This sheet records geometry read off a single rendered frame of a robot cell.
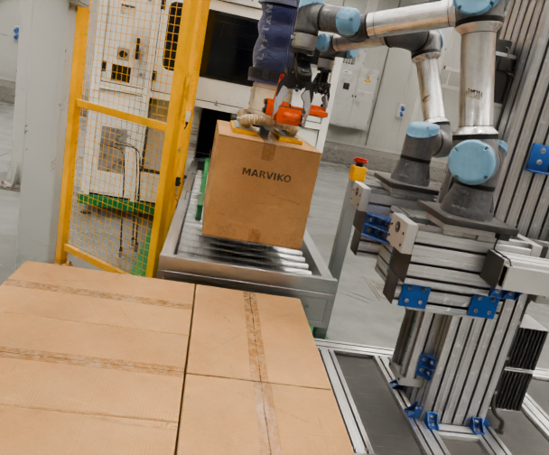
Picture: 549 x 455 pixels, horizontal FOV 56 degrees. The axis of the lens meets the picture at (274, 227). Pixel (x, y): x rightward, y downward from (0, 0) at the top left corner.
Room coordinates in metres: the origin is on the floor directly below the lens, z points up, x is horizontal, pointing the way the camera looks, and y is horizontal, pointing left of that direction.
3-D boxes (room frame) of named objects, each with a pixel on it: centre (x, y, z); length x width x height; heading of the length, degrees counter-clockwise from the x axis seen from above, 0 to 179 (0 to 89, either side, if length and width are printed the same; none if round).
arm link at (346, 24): (1.66, -0.07, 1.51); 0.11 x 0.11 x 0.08; 63
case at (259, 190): (2.26, 0.13, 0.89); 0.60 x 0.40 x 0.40; 10
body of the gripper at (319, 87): (2.57, -0.09, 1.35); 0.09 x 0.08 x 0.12; 10
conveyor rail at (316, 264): (3.10, -0.08, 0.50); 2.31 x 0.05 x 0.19; 9
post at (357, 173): (2.54, -0.35, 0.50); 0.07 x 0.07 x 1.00; 9
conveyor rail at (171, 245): (3.00, 0.56, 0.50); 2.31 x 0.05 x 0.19; 9
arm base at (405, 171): (2.03, -0.48, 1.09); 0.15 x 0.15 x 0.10
